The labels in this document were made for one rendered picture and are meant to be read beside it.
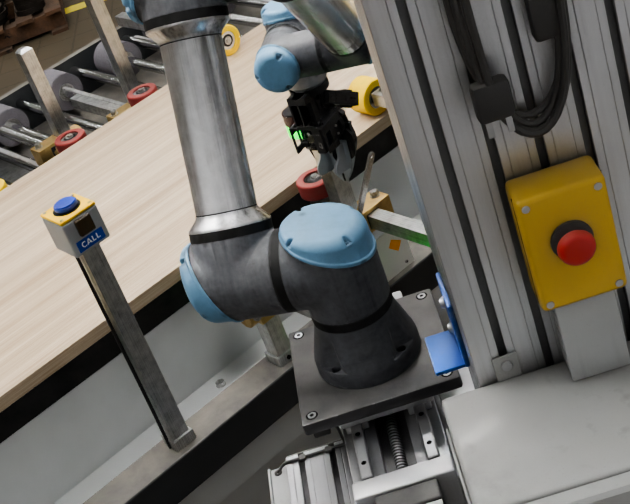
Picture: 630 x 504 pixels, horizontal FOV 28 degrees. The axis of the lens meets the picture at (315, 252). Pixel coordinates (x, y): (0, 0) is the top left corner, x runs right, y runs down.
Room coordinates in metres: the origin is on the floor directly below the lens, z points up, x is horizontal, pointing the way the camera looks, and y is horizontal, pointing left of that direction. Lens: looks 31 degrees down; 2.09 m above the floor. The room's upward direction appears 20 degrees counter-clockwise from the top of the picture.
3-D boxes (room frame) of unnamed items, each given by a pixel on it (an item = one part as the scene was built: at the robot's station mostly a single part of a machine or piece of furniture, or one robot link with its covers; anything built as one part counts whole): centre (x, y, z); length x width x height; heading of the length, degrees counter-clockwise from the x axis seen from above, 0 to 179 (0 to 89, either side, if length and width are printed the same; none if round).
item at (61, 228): (1.85, 0.35, 1.18); 0.07 x 0.07 x 0.08; 31
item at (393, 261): (2.07, -0.07, 0.75); 0.26 x 0.01 x 0.10; 121
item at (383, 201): (2.12, -0.10, 0.85); 0.13 x 0.06 x 0.05; 121
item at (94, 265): (1.85, 0.35, 0.93); 0.05 x 0.04 x 0.45; 121
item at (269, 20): (2.01, -0.09, 1.30); 0.09 x 0.08 x 0.11; 160
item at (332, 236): (1.44, -0.01, 1.20); 0.13 x 0.12 x 0.14; 70
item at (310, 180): (2.24, -0.05, 0.85); 0.08 x 0.08 x 0.11
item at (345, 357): (1.44, -0.02, 1.09); 0.15 x 0.15 x 0.10
